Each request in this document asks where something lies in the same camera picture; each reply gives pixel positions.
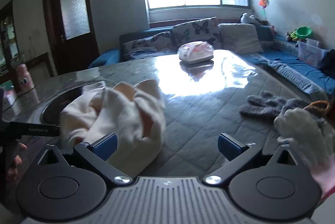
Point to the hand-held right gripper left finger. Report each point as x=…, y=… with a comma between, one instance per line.
x=106, y=147

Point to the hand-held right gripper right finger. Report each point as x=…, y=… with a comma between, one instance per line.
x=229, y=147

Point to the cream long-sleeved shirt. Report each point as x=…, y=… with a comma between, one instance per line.
x=125, y=119

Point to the person's left hand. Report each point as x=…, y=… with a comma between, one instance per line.
x=16, y=162

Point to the pink owl-face bottle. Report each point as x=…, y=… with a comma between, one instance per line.
x=24, y=77

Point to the grey fluffy glove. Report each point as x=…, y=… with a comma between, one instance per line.
x=261, y=106
x=295, y=106

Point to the white knit glove pink cuff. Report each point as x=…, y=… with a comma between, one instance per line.
x=301, y=129

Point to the dark wooden display cabinet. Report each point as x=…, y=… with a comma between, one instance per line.
x=6, y=38

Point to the dark wooden glass-panel door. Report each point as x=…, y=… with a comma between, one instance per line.
x=52, y=35

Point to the white plastic-wrapped box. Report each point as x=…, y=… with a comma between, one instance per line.
x=195, y=52

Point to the blue corner sofa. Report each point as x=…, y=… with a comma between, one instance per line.
x=282, y=56

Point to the beige cushion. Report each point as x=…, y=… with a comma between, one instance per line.
x=239, y=38

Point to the long butterfly print cushion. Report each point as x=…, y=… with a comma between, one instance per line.
x=149, y=46

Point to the square butterfly print cushion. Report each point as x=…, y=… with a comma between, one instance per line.
x=195, y=30

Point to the clear plastic storage box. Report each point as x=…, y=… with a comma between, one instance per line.
x=310, y=53

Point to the yellow-green toy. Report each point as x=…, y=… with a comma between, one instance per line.
x=291, y=36

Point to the white plush toy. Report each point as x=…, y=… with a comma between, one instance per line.
x=247, y=18

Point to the black bag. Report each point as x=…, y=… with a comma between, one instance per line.
x=329, y=61

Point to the green plastic bowl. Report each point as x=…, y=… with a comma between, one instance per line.
x=303, y=32

